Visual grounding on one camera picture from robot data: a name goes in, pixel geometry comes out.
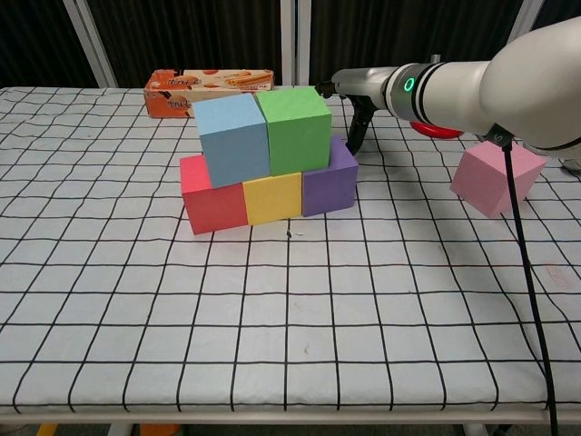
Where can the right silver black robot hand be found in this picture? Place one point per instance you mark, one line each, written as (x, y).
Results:
(363, 84)

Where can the purple foam cube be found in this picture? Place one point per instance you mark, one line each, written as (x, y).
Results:
(329, 191)

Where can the white frame post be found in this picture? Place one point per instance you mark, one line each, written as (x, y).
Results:
(524, 20)
(92, 45)
(294, 45)

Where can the metal spoon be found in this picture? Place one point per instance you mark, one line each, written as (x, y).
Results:
(573, 164)

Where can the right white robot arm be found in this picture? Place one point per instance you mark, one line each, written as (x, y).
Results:
(476, 91)

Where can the red foam cube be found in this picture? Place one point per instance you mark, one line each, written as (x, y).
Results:
(213, 209)

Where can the yellow foam cube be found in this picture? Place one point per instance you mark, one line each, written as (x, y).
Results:
(272, 200)

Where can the light blue foam cube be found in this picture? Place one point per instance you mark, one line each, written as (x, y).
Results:
(233, 145)

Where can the white black-checked tablecloth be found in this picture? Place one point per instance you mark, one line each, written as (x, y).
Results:
(290, 340)

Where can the green foam cube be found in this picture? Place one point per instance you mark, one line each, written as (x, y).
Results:
(297, 136)

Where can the dark pleated curtain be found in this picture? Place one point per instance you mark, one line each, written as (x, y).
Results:
(399, 32)
(190, 32)
(560, 11)
(32, 36)

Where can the pink foam cube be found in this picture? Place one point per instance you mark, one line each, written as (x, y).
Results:
(485, 181)

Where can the red round disc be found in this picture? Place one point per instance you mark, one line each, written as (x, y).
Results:
(436, 131)

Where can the orange wafer snack box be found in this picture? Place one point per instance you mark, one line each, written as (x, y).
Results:
(181, 97)

